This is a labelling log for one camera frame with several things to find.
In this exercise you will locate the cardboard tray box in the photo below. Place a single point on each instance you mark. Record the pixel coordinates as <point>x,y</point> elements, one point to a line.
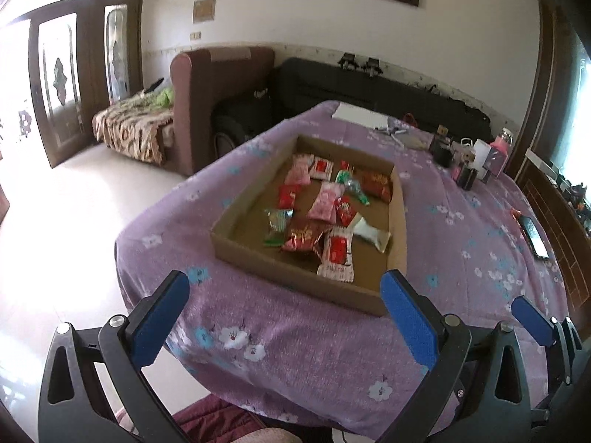
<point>238,236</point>

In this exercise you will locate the black box with bottles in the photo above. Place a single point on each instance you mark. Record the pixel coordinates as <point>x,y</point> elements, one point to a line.
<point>458,156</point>

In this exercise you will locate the dark red snack packet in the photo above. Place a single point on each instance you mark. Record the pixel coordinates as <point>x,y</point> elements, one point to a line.
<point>375,184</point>

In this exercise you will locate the wooden cabinet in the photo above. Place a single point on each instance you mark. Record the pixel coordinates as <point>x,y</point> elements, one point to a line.
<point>568,239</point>

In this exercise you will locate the large red snack packet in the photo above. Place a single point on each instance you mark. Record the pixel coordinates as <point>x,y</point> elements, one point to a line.
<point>304,235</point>

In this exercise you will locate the pink hello kitty packet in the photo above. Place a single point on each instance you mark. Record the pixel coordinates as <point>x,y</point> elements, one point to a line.
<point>323,208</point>

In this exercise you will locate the black smartphone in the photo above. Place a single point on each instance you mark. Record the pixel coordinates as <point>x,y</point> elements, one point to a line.
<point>533,237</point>

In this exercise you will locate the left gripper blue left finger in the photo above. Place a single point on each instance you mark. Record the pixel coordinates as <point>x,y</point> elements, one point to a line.
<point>151,321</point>

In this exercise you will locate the brown armchair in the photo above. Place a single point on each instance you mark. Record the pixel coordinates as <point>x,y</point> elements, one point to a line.
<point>201,78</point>

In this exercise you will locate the pale green white packet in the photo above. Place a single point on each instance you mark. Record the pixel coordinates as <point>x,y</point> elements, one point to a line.
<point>379,238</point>

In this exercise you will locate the white red all's well packet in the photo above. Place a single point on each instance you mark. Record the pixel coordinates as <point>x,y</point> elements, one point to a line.
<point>337,255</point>

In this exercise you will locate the purple floral tablecloth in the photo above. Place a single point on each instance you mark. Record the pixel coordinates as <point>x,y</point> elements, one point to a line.
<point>303,336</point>

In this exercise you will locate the red square snack packet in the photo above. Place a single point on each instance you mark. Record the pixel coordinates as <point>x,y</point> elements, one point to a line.
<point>287,198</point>

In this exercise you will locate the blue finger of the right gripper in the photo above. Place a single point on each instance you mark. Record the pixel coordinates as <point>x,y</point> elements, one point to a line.
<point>536,324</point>

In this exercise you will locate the pink sleeved bottle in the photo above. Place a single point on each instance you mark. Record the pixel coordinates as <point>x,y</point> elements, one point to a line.
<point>499,152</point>

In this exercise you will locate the patterned blanket bed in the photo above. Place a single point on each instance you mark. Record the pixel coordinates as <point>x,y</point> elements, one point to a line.
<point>139,127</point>

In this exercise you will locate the green candy packet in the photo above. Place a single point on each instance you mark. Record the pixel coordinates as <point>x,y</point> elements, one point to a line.
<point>353,186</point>

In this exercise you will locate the wooden glass door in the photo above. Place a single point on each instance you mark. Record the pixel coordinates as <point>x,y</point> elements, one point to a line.
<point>83,55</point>

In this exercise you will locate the white cup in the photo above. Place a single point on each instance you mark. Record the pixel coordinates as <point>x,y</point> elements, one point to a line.
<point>481,149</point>

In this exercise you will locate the small red candy packet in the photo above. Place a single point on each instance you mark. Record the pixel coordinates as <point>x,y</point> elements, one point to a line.
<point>345,211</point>

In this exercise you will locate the black sofa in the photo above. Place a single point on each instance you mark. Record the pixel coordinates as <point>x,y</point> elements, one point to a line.
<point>298,85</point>

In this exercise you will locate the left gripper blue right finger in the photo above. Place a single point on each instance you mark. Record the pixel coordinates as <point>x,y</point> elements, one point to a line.
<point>417,319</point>

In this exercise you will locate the green clear cookie packet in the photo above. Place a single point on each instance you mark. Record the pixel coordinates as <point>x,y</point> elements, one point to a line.
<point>277,222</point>

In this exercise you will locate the white paper sheet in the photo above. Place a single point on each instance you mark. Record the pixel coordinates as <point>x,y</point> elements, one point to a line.
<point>361,116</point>

